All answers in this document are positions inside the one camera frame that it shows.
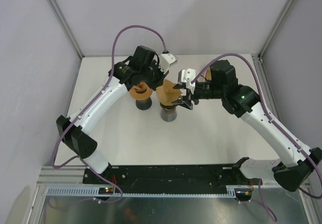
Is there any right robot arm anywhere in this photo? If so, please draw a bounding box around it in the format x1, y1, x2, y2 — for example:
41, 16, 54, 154
174, 60, 321, 192

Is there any brown paper coffee filter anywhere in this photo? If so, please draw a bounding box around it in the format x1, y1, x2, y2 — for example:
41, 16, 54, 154
132, 82, 148, 94

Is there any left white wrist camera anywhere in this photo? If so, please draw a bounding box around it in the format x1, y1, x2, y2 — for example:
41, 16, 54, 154
159, 53, 178, 73

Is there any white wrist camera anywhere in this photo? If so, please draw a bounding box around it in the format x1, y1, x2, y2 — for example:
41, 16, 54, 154
178, 68, 196, 94
159, 53, 178, 73

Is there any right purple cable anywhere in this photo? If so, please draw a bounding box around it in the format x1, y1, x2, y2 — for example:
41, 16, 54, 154
191, 53, 322, 222

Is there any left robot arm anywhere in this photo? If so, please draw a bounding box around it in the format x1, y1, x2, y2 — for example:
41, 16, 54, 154
56, 46, 178, 184

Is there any purple cable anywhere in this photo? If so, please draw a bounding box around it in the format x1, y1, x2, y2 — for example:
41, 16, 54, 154
191, 53, 322, 222
47, 25, 168, 208

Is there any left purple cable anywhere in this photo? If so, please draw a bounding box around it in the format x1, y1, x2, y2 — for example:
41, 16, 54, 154
47, 25, 168, 208

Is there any red-rimmed glass carafe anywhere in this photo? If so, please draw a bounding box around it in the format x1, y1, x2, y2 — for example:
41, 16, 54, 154
135, 98, 152, 111

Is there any wooden dripper ring holder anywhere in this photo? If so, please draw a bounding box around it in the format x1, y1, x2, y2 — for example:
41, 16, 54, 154
129, 87, 153, 100

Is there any aluminium frame rail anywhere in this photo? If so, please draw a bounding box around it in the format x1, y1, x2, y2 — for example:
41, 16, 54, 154
37, 166, 309, 186

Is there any dark green glass dripper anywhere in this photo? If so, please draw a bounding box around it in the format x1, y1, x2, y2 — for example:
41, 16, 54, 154
159, 102, 176, 111

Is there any grey glass carafe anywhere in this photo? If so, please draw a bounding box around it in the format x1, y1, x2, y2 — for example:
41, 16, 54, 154
160, 108, 177, 122

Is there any grey slotted cable duct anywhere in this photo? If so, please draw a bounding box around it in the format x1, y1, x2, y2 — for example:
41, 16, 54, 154
46, 186, 236, 198

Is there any coffee filter box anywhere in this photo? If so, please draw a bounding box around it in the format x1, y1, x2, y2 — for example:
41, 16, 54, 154
205, 68, 212, 81

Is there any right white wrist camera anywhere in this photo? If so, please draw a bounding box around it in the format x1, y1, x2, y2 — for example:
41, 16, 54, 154
178, 68, 196, 94

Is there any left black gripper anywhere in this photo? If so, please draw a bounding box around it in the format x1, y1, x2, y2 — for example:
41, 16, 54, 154
140, 59, 169, 91

